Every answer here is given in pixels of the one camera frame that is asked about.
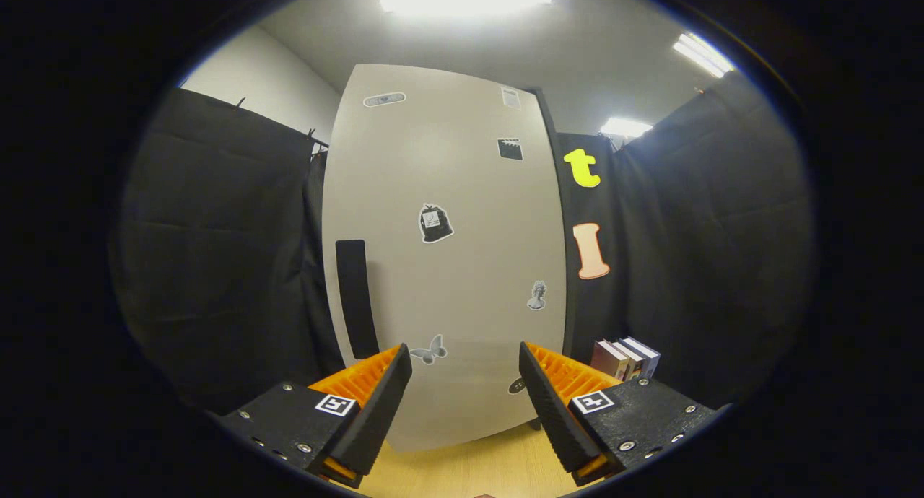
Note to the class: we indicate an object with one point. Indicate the beige cabinet door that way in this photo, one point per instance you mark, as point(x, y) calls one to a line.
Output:
point(462, 303)

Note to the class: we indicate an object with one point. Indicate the brown spine book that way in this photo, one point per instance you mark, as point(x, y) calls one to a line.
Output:
point(606, 361)

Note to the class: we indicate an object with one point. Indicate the small ceiling light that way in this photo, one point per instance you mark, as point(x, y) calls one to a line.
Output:
point(625, 128)

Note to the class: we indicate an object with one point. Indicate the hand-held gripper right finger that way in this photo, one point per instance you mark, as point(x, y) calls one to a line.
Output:
point(557, 411)

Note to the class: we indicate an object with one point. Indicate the black backdrop cloth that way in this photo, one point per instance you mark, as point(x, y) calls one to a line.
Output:
point(216, 267)

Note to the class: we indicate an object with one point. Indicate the long ceiling light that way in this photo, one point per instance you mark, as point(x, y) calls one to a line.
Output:
point(704, 54)

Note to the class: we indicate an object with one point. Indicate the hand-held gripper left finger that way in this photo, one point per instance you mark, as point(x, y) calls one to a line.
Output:
point(382, 404)

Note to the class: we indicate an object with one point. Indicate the dark grey cabinet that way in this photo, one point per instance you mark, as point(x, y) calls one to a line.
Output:
point(570, 296)

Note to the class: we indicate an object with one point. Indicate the grey blue spine book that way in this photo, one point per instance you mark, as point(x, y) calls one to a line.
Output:
point(650, 357)

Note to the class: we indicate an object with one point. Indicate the black yellow spine book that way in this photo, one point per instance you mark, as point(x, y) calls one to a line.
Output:
point(634, 364)

